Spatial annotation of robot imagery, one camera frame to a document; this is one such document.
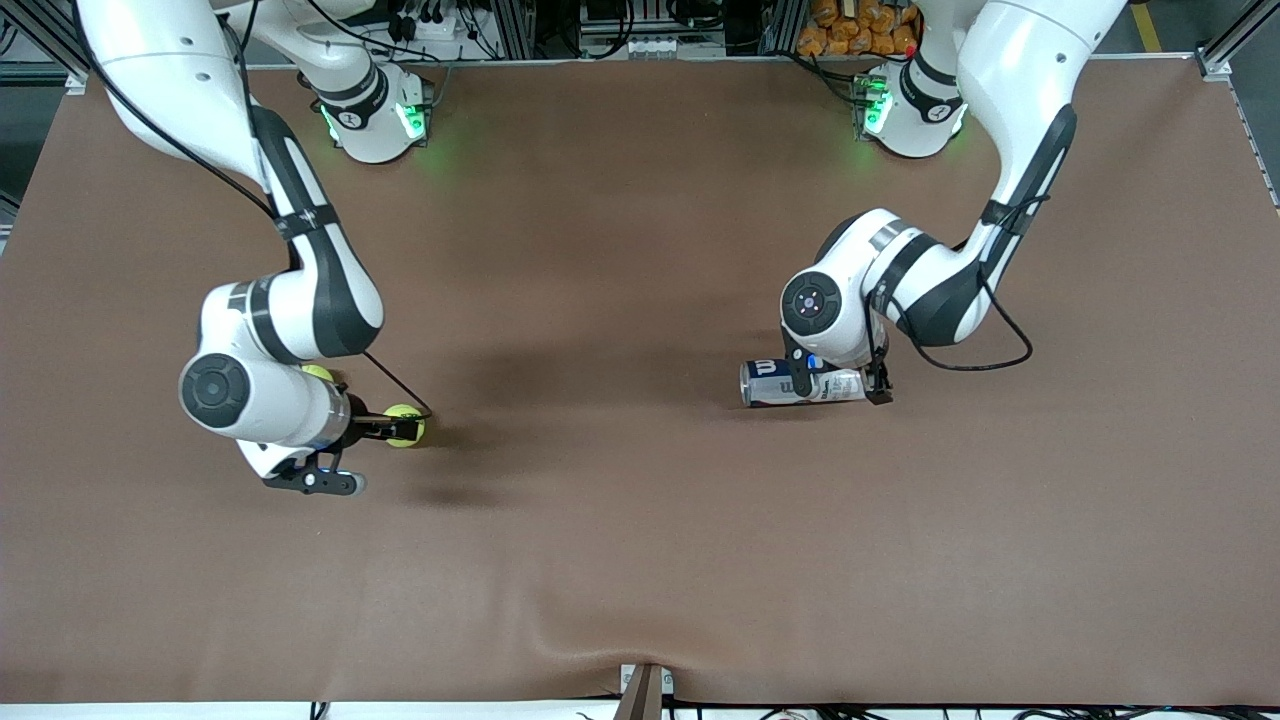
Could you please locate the white power strip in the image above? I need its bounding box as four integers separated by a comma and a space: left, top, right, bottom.
385, 0, 476, 46

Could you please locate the aluminium frame profile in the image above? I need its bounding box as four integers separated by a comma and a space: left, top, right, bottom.
0, 0, 89, 96
1195, 0, 1280, 211

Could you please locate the Wilson tennis ball can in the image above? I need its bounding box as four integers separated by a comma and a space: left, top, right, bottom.
740, 357, 871, 409

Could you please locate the yellow Roland Garros tennis ball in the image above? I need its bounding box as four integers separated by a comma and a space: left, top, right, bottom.
384, 404, 427, 449

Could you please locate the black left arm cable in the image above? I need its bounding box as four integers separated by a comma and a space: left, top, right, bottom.
870, 195, 1035, 373

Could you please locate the orange packaged goods pile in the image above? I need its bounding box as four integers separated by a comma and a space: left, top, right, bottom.
797, 0, 921, 57

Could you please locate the white terminal block strip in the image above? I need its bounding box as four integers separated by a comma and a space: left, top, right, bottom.
583, 33, 701, 59

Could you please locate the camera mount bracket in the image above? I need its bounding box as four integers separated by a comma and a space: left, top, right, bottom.
613, 663, 674, 720

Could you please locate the aluminium frame post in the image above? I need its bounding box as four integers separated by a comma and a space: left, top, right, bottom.
765, 0, 806, 56
490, 0, 536, 59

